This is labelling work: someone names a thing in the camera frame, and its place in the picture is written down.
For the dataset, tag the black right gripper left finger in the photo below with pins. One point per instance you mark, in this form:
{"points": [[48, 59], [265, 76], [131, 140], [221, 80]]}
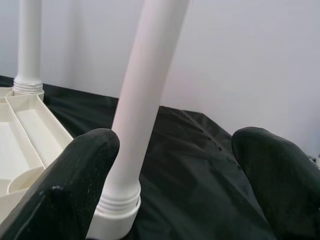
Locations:
{"points": [[62, 195]]}

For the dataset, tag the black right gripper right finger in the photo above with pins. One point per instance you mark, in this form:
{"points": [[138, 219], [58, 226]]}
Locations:
{"points": [[285, 185]]}

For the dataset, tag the white plastic table top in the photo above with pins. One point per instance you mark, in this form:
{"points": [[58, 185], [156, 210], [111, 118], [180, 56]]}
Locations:
{"points": [[37, 120]]}

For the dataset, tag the white plastic table leg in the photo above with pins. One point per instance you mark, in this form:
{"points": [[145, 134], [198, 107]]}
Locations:
{"points": [[28, 45], [150, 75]]}

